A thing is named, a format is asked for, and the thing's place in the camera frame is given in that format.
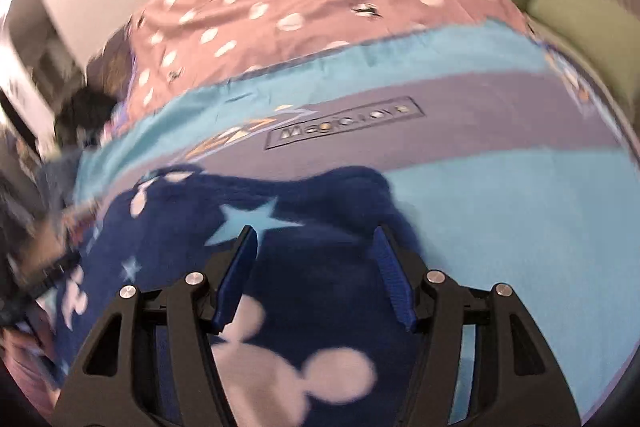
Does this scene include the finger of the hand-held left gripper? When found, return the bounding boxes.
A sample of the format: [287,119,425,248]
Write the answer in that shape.
[12,252,83,305]

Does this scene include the dark clothes pile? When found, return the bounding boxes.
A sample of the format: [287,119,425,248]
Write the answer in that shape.
[52,87,121,148]

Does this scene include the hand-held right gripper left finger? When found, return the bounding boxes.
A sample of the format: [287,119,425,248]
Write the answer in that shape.
[52,224,259,427]

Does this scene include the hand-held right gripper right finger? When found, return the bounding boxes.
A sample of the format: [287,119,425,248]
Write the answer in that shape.
[372,224,584,427]

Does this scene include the navy star print fleece jacket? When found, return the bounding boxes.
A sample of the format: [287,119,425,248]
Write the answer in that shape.
[50,164,426,427]

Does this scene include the flat green pillow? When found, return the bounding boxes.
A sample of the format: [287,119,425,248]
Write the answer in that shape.
[527,0,640,108]

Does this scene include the blue and grey striped blanket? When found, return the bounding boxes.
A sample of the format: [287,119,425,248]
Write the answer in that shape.
[72,19,640,427]

